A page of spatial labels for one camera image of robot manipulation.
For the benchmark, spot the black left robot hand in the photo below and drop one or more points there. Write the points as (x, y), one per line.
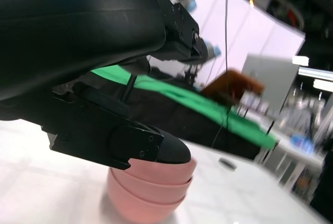
(65, 26)

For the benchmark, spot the green cloth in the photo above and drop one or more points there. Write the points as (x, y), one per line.
(182, 99)

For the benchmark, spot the brown wooden board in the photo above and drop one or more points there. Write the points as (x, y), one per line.
(234, 83)

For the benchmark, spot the white backdrop panel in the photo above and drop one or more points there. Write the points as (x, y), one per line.
(247, 26)

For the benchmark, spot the rack of small boxes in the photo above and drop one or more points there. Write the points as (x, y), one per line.
(251, 101)

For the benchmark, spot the grey panel board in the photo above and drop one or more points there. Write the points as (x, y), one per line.
(270, 78)

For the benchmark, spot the blue water bottle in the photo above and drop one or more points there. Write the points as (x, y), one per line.
(301, 142)

